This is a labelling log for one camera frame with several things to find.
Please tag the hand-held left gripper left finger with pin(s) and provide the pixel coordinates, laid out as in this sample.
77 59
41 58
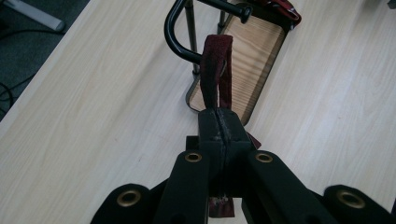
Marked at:
211 137

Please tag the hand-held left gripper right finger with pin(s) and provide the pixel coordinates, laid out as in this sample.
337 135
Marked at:
236 137

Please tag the dark red striped bow tie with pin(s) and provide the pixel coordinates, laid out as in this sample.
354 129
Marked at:
214 68

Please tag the black metal rack wooden base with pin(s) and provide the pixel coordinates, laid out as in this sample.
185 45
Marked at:
252 62

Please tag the grey metal stand foot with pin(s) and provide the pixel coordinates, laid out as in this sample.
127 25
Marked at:
37 14

